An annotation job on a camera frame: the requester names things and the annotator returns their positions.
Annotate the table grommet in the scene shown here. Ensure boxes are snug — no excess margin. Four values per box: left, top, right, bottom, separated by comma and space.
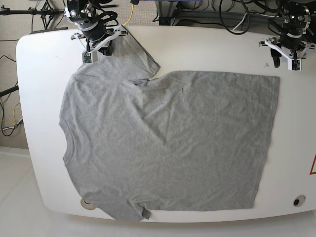
293, 195, 306, 207
80, 198, 96, 210

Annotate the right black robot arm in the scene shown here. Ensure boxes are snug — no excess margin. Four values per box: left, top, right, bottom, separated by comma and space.
65, 0, 128, 64

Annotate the left table grommet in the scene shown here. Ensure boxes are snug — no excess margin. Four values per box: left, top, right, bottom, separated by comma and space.
80, 198, 96, 210

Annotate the white cable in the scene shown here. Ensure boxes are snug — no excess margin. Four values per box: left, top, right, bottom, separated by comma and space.
232, 11, 249, 31

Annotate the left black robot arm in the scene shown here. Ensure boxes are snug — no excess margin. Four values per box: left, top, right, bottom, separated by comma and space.
259, 0, 316, 71

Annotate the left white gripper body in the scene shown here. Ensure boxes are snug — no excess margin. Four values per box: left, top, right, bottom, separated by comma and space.
259, 37, 316, 71

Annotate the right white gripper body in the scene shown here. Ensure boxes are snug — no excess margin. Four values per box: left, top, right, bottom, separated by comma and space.
71, 24, 128, 64

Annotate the right table grommet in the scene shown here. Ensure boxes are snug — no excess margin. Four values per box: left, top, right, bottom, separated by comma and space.
293, 195, 306, 207

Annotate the black tripod stand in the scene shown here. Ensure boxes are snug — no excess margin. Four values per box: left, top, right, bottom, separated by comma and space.
0, 0, 66, 34

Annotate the grey T-shirt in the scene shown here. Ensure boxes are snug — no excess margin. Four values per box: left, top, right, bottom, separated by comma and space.
59, 35, 280, 221

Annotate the yellow cable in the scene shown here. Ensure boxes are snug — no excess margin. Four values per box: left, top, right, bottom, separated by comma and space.
122, 0, 139, 27

